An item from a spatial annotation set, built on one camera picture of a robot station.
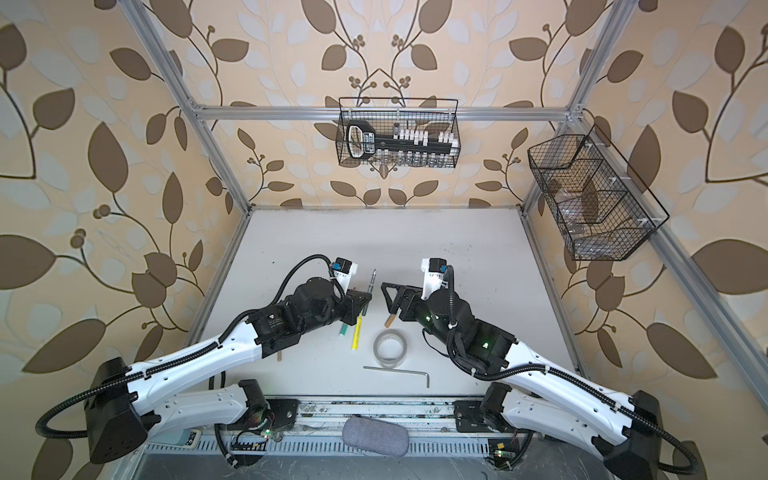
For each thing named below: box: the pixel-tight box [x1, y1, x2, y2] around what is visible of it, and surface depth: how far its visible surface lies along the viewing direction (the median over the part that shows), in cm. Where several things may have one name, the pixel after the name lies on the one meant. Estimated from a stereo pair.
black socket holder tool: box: [346, 120, 459, 159], surface depth 84 cm
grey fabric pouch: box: [342, 417, 410, 457], surface depth 70 cm
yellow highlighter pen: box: [352, 314, 363, 351], surface depth 88 cm
